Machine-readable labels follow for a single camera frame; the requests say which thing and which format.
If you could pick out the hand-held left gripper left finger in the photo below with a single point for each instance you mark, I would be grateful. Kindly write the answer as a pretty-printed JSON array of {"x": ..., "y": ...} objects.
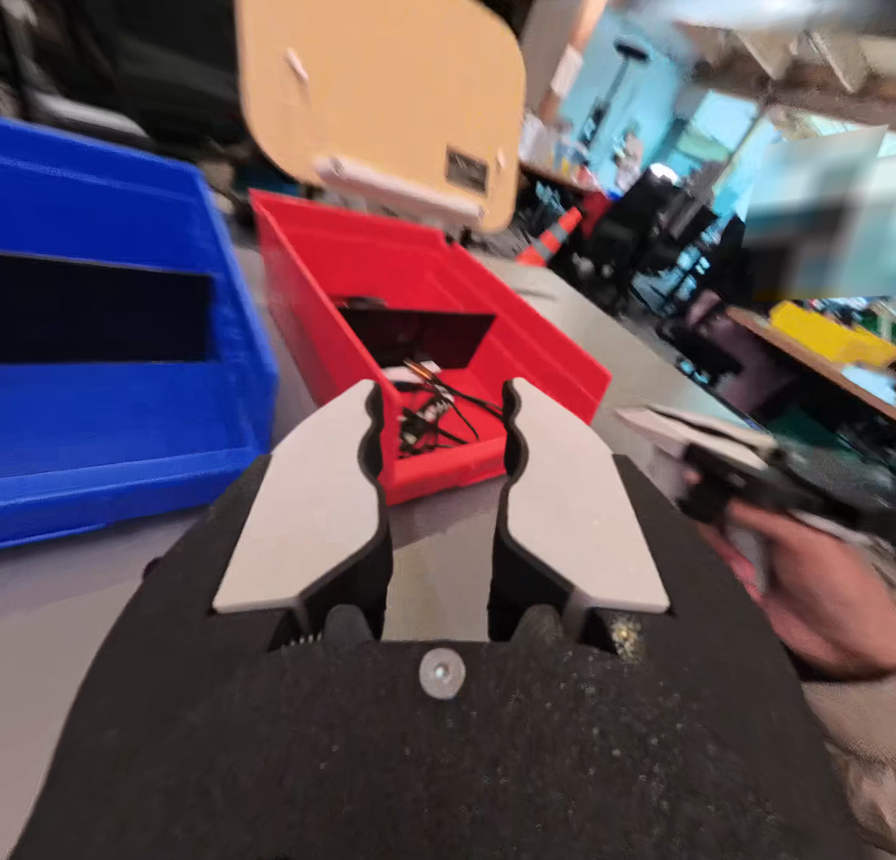
[{"x": 308, "y": 503}]

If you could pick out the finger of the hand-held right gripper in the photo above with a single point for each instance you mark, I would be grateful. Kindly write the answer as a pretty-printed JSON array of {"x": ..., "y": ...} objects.
[
  {"x": 728, "y": 429},
  {"x": 672, "y": 431}
]

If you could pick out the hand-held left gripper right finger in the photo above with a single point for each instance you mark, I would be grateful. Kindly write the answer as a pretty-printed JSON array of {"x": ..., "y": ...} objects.
[{"x": 581, "y": 510}]

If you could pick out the red plastic bin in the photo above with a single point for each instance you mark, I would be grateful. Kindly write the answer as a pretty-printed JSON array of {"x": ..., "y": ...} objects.
[{"x": 336, "y": 258}]

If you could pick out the person's right forearm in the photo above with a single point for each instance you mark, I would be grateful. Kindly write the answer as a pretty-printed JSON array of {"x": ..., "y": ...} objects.
[{"x": 868, "y": 734}]

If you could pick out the grey desk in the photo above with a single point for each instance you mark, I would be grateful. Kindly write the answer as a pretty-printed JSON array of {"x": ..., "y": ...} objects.
[{"x": 630, "y": 356}]

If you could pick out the person's right hand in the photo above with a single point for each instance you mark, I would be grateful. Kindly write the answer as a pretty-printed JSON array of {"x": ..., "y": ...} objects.
[{"x": 819, "y": 594}]

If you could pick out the yellow plastic bin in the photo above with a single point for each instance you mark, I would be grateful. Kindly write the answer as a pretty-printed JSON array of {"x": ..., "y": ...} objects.
[{"x": 819, "y": 331}]

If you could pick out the black office chair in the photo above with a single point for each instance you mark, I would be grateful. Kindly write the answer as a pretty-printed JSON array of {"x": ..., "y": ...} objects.
[
  {"x": 140, "y": 69},
  {"x": 644, "y": 230}
]

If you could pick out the blue plastic bin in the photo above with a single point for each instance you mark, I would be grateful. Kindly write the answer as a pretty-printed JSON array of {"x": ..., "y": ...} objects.
[{"x": 105, "y": 412}]

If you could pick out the orange traffic cone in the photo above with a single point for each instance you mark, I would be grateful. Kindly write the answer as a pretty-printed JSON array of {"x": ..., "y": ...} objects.
[{"x": 553, "y": 240}]

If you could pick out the black floor lamp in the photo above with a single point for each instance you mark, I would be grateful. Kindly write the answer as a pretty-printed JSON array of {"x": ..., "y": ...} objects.
[{"x": 626, "y": 51}]

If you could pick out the wooden book stand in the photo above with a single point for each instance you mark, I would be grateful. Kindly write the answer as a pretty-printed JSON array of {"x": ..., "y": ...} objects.
[{"x": 385, "y": 69}]

